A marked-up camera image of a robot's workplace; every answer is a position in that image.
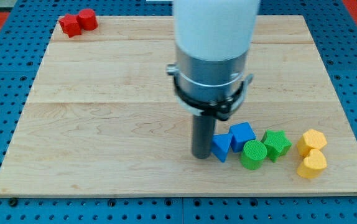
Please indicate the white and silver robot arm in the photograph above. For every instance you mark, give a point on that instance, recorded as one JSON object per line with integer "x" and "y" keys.
{"x": 212, "y": 40}

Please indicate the green star block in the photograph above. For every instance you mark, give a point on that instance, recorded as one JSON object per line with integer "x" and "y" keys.
{"x": 276, "y": 143}

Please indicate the red star block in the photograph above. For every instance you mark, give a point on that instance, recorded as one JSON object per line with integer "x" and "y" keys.
{"x": 70, "y": 25}

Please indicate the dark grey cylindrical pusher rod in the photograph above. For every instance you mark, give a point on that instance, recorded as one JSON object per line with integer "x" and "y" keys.
{"x": 203, "y": 128}

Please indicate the blue triangle block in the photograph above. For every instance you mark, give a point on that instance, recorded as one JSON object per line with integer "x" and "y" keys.
{"x": 221, "y": 144}

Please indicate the blue cube block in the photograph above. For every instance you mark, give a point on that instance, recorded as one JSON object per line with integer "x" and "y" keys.
{"x": 242, "y": 133}

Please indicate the light wooden board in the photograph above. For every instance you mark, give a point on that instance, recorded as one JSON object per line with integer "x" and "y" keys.
{"x": 101, "y": 119}

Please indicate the green cylinder block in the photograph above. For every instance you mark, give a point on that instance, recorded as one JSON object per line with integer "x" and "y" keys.
{"x": 253, "y": 154}

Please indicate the red cylinder block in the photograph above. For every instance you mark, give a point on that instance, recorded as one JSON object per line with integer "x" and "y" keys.
{"x": 87, "y": 19}

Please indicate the yellow pentagon block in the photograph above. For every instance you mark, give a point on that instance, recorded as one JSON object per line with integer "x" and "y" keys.
{"x": 311, "y": 139}

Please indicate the yellow heart block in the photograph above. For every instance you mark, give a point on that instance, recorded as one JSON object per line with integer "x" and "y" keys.
{"x": 313, "y": 164}

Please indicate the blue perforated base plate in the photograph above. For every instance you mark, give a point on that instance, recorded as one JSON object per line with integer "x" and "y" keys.
{"x": 23, "y": 40}

